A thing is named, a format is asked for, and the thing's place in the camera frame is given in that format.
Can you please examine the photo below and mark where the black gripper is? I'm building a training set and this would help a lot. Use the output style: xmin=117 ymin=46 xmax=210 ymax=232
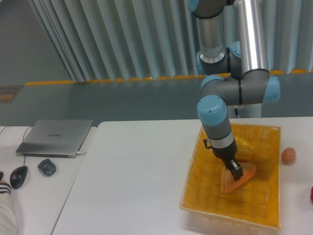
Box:
xmin=203 ymin=139 xmax=244 ymax=181

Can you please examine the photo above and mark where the triangular toasted bread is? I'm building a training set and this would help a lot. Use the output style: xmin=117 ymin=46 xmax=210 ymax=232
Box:
xmin=220 ymin=163 xmax=257 ymax=193

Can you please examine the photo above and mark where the person forearm striped sleeve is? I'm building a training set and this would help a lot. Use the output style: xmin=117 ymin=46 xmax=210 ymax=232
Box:
xmin=0 ymin=172 xmax=18 ymax=235

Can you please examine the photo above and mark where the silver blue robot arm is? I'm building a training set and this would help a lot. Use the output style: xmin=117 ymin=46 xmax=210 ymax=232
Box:
xmin=188 ymin=0 xmax=280 ymax=180

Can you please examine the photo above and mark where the yellow bell pepper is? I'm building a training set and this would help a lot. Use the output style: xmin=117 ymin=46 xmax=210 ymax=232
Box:
xmin=235 ymin=136 xmax=254 ymax=160

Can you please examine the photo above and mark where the yellow woven basket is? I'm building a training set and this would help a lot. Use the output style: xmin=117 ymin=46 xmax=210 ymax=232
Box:
xmin=179 ymin=123 xmax=281 ymax=229

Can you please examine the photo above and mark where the brown egg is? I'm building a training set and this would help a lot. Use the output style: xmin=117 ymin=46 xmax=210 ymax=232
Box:
xmin=282 ymin=147 xmax=296 ymax=164

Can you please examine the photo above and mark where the red object at edge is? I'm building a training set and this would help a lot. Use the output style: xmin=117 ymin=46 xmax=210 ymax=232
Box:
xmin=310 ymin=186 xmax=313 ymax=202

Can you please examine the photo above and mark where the silver closed laptop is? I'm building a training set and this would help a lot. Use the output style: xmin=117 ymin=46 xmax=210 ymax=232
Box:
xmin=16 ymin=119 xmax=92 ymax=158

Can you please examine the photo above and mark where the black computer mouse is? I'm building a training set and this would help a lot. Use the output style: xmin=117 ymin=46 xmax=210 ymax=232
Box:
xmin=10 ymin=165 xmax=28 ymax=189

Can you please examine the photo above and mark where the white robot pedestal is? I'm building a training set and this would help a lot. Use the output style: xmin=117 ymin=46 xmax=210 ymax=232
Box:
xmin=227 ymin=104 xmax=262 ymax=118

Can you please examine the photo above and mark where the black mouse cable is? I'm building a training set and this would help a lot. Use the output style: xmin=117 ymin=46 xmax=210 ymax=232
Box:
xmin=0 ymin=126 xmax=33 ymax=167

